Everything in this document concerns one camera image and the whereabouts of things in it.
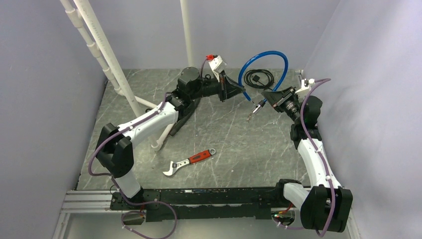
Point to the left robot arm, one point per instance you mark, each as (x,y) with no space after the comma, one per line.
(115,145)

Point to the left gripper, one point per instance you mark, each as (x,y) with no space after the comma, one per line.
(228,88)

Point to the red handled adjustable wrench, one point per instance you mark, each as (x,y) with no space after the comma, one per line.
(175,166)

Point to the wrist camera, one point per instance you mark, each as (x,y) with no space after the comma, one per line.
(306,86)
(217,64)

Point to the aluminium rail frame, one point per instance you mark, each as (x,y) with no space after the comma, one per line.
(81,202)

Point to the silver lock keys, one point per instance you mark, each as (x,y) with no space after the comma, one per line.
(250,116)

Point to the blue cable lock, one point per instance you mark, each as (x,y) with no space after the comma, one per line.
(273,85)

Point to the white PVC pipe frame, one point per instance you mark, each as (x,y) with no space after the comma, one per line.
(85,21)

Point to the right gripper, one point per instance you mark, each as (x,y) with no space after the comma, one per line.
(277,99)

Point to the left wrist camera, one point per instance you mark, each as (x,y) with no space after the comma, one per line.
(217,64)

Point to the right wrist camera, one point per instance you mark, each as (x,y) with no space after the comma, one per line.
(306,86)

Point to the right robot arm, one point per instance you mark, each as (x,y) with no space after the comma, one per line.
(326,206)

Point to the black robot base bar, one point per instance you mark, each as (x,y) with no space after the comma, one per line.
(210,203)

